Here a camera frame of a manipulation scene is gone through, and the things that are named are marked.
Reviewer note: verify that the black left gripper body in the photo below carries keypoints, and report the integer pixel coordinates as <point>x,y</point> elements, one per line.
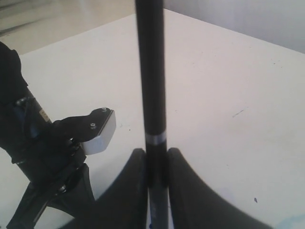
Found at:
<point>48,155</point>

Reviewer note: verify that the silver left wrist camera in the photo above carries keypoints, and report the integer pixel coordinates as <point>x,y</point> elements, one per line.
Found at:
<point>98,129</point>

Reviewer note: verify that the black paintbrush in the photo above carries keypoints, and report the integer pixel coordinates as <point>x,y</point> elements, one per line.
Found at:
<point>150,27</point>

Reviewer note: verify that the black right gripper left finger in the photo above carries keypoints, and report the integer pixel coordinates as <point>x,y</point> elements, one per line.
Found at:
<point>124,204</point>

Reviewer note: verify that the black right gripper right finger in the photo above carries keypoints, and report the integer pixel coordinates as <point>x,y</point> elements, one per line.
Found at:
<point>194,205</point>

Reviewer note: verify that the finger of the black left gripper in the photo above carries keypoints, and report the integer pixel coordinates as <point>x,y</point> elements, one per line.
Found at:
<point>78,196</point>

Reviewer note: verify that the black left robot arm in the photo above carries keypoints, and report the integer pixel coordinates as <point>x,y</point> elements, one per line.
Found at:
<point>16,102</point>

